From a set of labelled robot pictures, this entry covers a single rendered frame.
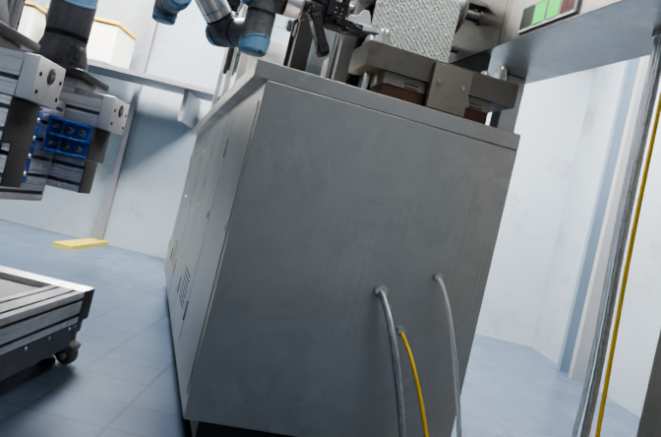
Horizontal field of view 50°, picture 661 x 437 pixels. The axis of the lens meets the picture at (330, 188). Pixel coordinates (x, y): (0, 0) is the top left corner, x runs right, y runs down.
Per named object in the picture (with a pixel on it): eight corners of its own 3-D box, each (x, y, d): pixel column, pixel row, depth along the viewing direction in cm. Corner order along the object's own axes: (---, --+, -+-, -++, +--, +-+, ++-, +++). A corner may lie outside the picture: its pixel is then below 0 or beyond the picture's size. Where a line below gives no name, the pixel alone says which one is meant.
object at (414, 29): (361, 61, 189) (378, -7, 190) (442, 85, 195) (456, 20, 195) (362, 60, 189) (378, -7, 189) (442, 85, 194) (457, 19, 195)
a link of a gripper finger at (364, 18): (385, 13, 185) (350, 4, 184) (380, 35, 185) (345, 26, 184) (383, 16, 188) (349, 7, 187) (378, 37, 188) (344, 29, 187)
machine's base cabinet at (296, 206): (157, 284, 398) (195, 135, 401) (269, 307, 413) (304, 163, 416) (168, 464, 153) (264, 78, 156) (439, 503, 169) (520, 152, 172)
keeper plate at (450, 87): (423, 106, 172) (433, 62, 172) (459, 117, 174) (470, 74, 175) (427, 105, 170) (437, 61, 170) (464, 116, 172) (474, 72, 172)
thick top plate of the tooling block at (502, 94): (347, 73, 184) (352, 50, 184) (485, 113, 193) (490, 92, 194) (365, 63, 168) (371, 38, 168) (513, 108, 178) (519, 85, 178)
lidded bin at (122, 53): (130, 78, 524) (140, 38, 525) (111, 65, 480) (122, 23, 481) (59, 60, 524) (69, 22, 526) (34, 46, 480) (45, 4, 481)
